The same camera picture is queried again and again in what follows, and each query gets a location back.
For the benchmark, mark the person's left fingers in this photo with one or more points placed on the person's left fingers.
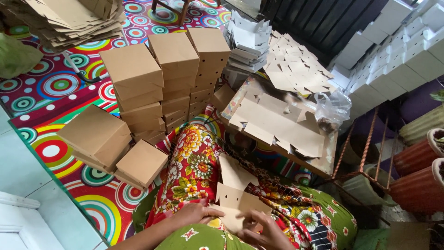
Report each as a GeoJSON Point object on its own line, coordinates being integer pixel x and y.
{"type": "Point", "coordinates": [213, 213]}

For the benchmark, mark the person's left hand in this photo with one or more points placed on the person's left hand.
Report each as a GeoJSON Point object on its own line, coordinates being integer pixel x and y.
{"type": "Point", "coordinates": [192, 215]}

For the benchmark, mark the person's floral clothing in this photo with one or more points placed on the person's floral clothing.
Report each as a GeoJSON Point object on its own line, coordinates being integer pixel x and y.
{"type": "Point", "coordinates": [194, 166]}

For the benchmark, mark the person's right hand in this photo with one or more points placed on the person's right hand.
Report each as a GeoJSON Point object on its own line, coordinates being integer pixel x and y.
{"type": "Point", "coordinates": [269, 236]}

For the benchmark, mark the green cloth bundle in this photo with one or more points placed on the green cloth bundle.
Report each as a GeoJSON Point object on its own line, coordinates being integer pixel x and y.
{"type": "Point", "coordinates": [17, 57]}

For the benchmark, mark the heap of brown box cutouts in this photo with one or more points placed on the heap of brown box cutouts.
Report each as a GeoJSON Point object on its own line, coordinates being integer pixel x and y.
{"type": "Point", "coordinates": [274, 125]}

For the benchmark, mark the green ribbed plant pot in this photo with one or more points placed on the green ribbed plant pot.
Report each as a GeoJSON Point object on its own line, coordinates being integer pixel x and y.
{"type": "Point", "coordinates": [421, 126]}

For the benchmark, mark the wooden stool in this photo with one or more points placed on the wooden stool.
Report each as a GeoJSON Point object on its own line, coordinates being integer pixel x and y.
{"type": "Point", "coordinates": [182, 10]}

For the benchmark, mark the colourful circle-pattern floor mat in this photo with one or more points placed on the colourful circle-pattern floor mat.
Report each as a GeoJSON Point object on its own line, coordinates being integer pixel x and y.
{"type": "Point", "coordinates": [52, 152]}

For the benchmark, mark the clear plastic bag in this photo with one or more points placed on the clear plastic bag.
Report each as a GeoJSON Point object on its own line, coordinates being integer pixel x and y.
{"type": "Point", "coordinates": [333, 109]}

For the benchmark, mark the pile of flat brown sheets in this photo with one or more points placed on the pile of flat brown sheets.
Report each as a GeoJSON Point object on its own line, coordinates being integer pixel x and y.
{"type": "Point", "coordinates": [69, 20]}

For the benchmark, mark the plain brown cardboard carton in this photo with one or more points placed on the plain brown cardboard carton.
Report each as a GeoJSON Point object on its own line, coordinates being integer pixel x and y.
{"type": "Point", "coordinates": [407, 238]}

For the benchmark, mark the terracotta ribbed plant pot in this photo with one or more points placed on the terracotta ribbed plant pot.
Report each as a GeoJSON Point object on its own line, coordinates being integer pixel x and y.
{"type": "Point", "coordinates": [418, 191]}
{"type": "Point", "coordinates": [416, 156]}

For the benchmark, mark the person's right fingers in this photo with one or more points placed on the person's right fingers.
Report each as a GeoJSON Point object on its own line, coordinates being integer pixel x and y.
{"type": "Point", "coordinates": [251, 216]}

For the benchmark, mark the low wooden table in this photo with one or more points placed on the low wooden table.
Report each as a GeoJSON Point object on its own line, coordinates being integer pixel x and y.
{"type": "Point", "coordinates": [322, 163]}

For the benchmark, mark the stacks of folded brown boxes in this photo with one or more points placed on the stacks of folded brown boxes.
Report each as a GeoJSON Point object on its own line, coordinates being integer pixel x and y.
{"type": "Point", "coordinates": [135, 73]}

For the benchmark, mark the stack of flat white cutouts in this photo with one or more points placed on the stack of flat white cutouts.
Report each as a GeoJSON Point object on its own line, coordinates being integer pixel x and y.
{"type": "Point", "coordinates": [248, 45]}

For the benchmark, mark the scattered brown box cutouts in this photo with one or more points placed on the scattered brown box cutouts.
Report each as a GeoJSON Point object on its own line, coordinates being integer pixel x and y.
{"type": "Point", "coordinates": [295, 66]}

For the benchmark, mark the brown die-cut cardboard blank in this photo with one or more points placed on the brown die-cut cardboard blank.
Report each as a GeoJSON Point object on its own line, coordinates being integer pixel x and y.
{"type": "Point", "coordinates": [233, 199]}

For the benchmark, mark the pale green plant pot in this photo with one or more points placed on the pale green plant pot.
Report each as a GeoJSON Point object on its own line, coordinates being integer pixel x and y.
{"type": "Point", "coordinates": [364, 189]}

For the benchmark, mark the rusty metal rack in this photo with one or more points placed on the rusty metal rack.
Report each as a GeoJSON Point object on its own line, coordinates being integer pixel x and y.
{"type": "Point", "coordinates": [367, 145]}

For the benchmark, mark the calico cat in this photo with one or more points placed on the calico cat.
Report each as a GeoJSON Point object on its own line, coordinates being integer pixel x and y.
{"type": "Point", "coordinates": [269, 86]}

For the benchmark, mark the stack of folded white boxes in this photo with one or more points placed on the stack of folded white boxes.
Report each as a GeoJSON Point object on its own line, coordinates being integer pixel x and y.
{"type": "Point", "coordinates": [399, 59]}

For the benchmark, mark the white panelled door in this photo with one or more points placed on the white panelled door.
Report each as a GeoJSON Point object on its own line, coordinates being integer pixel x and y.
{"type": "Point", "coordinates": [20, 225]}

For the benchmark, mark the white tube with black tip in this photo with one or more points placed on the white tube with black tip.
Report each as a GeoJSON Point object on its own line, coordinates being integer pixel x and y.
{"type": "Point", "coordinates": [78, 71]}

